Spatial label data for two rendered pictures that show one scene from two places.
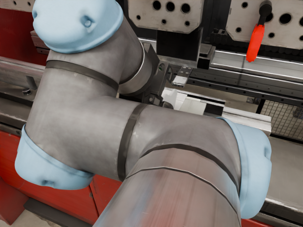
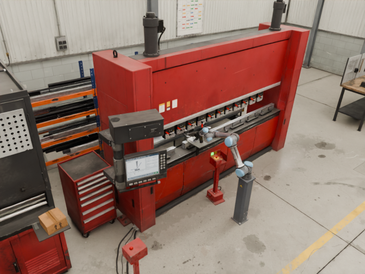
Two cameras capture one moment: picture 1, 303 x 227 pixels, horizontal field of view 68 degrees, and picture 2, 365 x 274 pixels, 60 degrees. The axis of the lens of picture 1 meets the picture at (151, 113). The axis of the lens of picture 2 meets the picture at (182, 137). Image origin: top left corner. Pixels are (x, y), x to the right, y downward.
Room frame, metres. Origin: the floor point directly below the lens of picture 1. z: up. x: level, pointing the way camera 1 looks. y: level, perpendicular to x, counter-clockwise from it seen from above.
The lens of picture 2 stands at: (-1.11, 3.57, 3.34)
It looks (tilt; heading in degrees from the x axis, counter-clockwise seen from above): 30 degrees down; 296
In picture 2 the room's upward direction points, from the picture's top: 2 degrees clockwise
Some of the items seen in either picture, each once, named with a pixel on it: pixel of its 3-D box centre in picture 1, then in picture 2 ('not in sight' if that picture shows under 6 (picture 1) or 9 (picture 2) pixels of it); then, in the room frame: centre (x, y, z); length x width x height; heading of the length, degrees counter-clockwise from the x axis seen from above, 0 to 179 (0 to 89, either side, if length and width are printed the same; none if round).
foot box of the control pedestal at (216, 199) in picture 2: not in sight; (215, 195); (0.03, -0.10, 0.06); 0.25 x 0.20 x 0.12; 148
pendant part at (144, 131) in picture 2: not in sight; (137, 153); (0.48, 1.32, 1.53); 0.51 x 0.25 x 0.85; 50
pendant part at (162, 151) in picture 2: not in sight; (145, 165); (0.38, 1.33, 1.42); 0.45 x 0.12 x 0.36; 50
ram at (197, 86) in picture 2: not in sight; (225, 80); (0.25, -0.66, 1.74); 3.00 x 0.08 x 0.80; 68
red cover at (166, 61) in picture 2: not in sight; (228, 47); (0.25, -0.66, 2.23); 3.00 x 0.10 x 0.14; 68
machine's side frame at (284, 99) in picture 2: not in sight; (272, 89); (-0.19, -2.24, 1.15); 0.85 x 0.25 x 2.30; 158
